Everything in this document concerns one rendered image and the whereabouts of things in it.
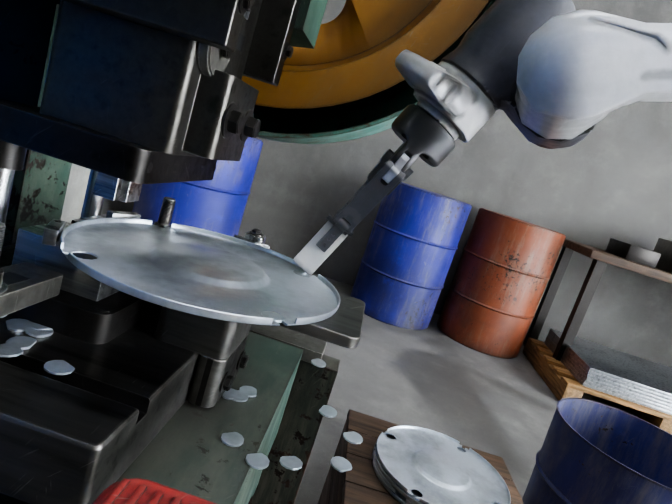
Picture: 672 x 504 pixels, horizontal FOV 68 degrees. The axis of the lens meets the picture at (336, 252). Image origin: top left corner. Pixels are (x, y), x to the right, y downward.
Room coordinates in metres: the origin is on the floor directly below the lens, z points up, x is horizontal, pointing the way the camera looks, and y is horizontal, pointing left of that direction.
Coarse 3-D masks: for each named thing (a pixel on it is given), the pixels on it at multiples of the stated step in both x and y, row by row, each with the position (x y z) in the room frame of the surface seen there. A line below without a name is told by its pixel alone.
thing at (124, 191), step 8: (96, 176) 0.50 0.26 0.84; (104, 176) 0.50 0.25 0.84; (96, 184) 0.50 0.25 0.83; (104, 184) 0.50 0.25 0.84; (112, 184) 0.50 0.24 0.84; (120, 184) 0.51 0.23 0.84; (128, 184) 0.51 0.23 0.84; (136, 184) 0.53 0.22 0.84; (96, 192) 0.50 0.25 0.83; (104, 192) 0.50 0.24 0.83; (112, 192) 0.50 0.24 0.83; (120, 192) 0.51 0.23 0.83; (128, 192) 0.51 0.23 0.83; (136, 192) 0.53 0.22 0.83; (112, 200) 0.50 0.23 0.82; (120, 200) 0.51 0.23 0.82; (128, 200) 0.52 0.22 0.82; (136, 200) 0.53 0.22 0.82
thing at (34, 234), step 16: (16, 240) 0.45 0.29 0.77; (32, 240) 0.45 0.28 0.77; (16, 256) 0.45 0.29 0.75; (32, 256) 0.45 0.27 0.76; (48, 256) 0.45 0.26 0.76; (64, 256) 0.45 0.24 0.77; (80, 256) 0.45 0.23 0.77; (64, 272) 0.45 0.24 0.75; (80, 272) 0.45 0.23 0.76; (64, 288) 0.45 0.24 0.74; (80, 288) 0.45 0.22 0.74; (96, 288) 0.45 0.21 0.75; (112, 288) 0.47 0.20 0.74
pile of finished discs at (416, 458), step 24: (408, 432) 1.08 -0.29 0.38; (432, 432) 1.11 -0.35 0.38; (384, 456) 0.95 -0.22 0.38; (408, 456) 0.98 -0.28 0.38; (432, 456) 1.00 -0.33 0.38; (456, 456) 1.04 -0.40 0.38; (480, 456) 1.06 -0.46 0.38; (384, 480) 0.89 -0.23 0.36; (408, 480) 0.89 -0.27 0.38; (432, 480) 0.91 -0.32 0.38; (456, 480) 0.93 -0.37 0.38; (480, 480) 0.97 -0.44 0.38
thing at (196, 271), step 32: (96, 224) 0.54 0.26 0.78; (128, 224) 0.58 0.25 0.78; (96, 256) 0.44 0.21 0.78; (128, 256) 0.47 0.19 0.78; (160, 256) 0.48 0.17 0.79; (192, 256) 0.51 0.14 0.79; (224, 256) 0.55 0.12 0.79; (256, 256) 0.62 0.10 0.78; (128, 288) 0.38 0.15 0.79; (160, 288) 0.41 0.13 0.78; (192, 288) 0.43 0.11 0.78; (224, 288) 0.46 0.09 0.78; (256, 288) 0.49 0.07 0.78; (288, 288) 0.53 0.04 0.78; (320, 288) 0.57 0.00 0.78; (224, 320) 0.39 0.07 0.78; (256, 320) 0.40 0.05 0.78; (288, 320) 0.43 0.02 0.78; (320, 320) 0.46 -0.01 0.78
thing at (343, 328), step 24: (168, 312) 0.47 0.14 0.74; (336, 312) 0.50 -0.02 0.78; (360, 312) 0.53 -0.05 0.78; (168, 336) 0.47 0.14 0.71; (192, 336) 0.47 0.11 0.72; (216, 336) 0.47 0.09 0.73; (240, 336) 0.51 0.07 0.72; (312, 336) 0.45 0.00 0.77; (336, 336) 0.44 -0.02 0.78; (360, 336) 0.46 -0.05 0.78; (216, 360) 0.47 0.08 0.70; (240, 360) 0.54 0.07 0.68; (192, 384) 0.47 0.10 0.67; (216, 384) 0.47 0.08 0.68
